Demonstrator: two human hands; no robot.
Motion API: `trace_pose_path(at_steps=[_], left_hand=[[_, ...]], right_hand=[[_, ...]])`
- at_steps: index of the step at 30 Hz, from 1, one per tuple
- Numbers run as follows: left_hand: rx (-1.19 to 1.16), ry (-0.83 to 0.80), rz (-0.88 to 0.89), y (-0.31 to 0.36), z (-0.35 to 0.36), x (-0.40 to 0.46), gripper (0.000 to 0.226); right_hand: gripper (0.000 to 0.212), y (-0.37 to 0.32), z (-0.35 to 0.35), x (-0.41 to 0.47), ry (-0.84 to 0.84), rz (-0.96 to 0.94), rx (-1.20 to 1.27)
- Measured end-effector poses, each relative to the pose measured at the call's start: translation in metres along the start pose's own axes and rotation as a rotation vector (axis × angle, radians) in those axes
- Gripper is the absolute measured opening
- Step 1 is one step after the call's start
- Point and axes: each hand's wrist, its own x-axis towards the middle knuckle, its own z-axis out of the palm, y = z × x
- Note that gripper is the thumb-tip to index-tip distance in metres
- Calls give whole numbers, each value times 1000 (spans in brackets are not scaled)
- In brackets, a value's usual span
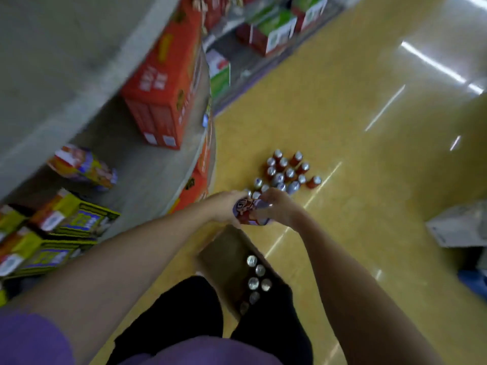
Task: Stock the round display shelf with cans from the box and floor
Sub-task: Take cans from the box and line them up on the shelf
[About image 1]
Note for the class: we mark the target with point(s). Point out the person's left hand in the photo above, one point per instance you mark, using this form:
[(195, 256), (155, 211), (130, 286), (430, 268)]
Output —
[(222, 207)]

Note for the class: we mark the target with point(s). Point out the person's right hand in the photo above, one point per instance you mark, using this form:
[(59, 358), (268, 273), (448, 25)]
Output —
[(285, 209)]

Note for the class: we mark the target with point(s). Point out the red cartoon-face can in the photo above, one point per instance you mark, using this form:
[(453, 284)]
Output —
[(245, 210)]

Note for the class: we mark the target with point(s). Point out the cluster of cans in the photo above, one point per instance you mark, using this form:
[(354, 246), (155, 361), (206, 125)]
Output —
[(285, 172)]

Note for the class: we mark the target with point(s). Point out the brown cardboard box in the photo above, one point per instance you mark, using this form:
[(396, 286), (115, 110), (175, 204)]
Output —
[(224, 258)]

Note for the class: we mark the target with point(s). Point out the round wooden shelf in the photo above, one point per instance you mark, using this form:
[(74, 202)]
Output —
[(57, 53)]

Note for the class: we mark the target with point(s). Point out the person's right forearm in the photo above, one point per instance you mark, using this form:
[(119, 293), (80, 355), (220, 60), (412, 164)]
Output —
[(361, 300)]

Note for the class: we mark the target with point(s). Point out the person's left forearm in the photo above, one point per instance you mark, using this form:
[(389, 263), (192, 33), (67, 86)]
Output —
[(106, 273)]

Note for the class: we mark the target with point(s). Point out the red porridge print carton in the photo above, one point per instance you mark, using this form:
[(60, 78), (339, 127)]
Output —
[(192, 193), (205, 148)]

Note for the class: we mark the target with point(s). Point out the small green-top box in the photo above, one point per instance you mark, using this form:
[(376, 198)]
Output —
[(310, 11), (245, 32), (218, 74), (274, 34)]

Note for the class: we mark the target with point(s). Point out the small red carton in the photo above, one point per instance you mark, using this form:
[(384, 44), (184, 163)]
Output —
[(163, 79)]

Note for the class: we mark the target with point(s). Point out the row of yellow orange cartons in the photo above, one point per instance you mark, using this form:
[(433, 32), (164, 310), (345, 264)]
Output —
[(68, 220)]

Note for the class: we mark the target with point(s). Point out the grey white box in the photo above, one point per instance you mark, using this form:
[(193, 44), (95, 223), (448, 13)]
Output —
[(456, 224)]

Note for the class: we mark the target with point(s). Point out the red cartoon face carton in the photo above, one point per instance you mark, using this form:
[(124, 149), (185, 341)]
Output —
[(217, 11)]

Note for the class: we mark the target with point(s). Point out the blue plastic item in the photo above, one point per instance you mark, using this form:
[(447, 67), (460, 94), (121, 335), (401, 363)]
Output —
[(473, 285)]

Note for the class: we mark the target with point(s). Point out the purple shirt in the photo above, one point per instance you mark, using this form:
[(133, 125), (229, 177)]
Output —
[(30, 340)]

